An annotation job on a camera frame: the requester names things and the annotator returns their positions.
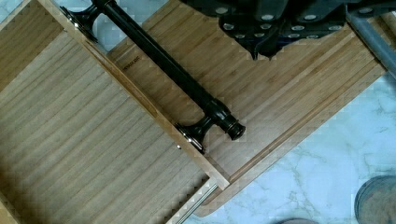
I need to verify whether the black drawer bar handle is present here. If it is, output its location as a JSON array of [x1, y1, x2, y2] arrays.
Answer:
[[61, 0, 246, 154]]

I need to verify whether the wooden drawer with front panel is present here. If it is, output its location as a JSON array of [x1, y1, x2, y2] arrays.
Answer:
[[1, 0, 229, 224]]

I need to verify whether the round grey lid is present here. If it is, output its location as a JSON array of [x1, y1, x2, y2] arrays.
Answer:
[[354, 175, 396, 224]]

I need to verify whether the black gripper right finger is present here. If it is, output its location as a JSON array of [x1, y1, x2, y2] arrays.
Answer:
[[266, 5, 346, 59]]

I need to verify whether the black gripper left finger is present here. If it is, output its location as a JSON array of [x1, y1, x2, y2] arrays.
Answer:
[[219, 15, 275, 60]]

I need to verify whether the bamboo cutting board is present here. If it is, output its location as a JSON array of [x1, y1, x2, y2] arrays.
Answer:
[[124, 0, 385, 224]]

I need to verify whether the grey flat bar tool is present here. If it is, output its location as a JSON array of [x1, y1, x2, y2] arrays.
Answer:
[[346, 13, 396, 78]]

